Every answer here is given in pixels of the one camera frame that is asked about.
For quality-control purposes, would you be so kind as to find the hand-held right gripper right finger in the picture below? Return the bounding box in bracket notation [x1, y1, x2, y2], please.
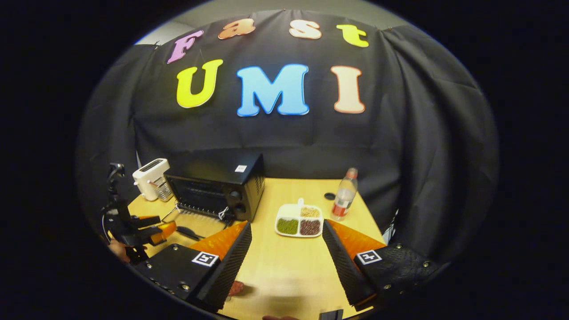
[322, 219, 445, 312]

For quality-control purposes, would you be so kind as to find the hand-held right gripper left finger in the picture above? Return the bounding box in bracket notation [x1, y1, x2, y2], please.
[133, 221, 252, 313]

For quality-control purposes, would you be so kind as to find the white divided bean plate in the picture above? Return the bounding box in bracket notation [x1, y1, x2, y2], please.
[275, 199, 324, 238]

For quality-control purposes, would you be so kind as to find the black electric oven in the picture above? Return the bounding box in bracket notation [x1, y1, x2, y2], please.
[162, 153, 266, 241]

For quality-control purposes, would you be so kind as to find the white toaster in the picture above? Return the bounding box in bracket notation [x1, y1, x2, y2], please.
[132, 159, 170, 201]

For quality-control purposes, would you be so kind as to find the clear bottle red label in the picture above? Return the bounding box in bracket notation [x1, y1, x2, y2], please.
[331, 168, 358, 221]

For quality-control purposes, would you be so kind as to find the black backdrop cloth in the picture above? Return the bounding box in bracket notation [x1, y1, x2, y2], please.
[76, 9, 498, 263]

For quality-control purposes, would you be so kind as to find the small metal wire basket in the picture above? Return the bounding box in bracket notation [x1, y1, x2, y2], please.
[153, 178, 174, 202]

